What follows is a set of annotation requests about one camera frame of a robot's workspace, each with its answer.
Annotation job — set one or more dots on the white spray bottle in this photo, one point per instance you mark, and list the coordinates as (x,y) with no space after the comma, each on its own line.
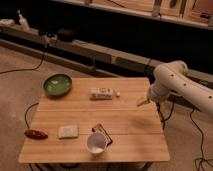
(23,22)

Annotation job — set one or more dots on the white ceramic cup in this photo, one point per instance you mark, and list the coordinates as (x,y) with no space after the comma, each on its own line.
(96,143)

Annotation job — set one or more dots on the dark brown wrapped snack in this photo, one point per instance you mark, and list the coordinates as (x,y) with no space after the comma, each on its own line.
(99,128)

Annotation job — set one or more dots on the black round device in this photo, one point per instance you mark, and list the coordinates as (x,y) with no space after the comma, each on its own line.
(66,35)

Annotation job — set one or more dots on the beige sponge block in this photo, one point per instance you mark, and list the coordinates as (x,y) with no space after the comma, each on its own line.
(70,131)

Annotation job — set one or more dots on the wooden table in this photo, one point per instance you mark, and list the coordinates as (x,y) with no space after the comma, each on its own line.
(136,131)

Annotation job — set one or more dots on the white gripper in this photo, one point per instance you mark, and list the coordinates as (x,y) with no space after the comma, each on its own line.
(155,93)

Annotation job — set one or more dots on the green ceramic bowl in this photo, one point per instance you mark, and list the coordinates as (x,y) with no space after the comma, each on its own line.
(57,85)

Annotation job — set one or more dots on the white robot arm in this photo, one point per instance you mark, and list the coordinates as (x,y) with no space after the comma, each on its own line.
(172,76)

